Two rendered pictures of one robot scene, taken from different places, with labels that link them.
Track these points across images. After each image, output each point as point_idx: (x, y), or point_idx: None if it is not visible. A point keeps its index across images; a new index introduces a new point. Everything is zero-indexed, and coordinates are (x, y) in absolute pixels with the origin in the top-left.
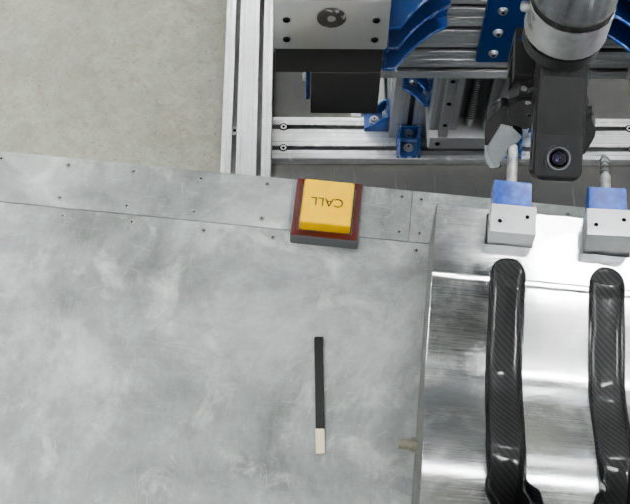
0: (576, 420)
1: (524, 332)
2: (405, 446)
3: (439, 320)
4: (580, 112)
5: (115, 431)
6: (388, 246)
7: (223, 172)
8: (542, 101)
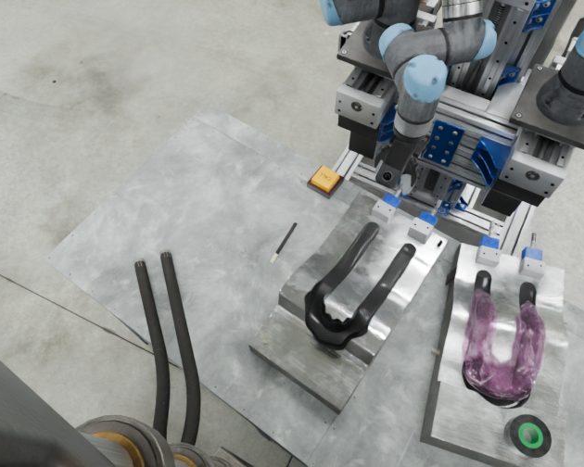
0: (362, 291)
1: (364, 252)
2: None
3: (335, 233)
4: (404, 161)
5: (208, 220)
6: (341, 204)
7: None
8: (390, 150)
